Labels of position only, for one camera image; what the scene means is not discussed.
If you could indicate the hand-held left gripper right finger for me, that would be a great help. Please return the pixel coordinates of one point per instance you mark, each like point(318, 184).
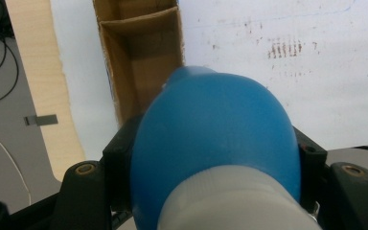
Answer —
point(311, 166)

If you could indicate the blue cardboard box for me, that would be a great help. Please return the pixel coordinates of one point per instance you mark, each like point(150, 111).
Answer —
point(147, 64)

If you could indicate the blue detergent bottle white cap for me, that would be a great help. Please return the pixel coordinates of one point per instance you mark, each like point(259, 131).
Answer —
point(217, 134)

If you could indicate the white foam mat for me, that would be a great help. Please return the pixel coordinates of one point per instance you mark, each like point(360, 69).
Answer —
point(316, 96)

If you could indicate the grey tape strip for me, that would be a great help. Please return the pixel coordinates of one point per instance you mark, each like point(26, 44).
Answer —
point(43, 120)

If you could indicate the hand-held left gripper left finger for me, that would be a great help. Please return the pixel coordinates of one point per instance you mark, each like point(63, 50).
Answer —
point(119, 159)

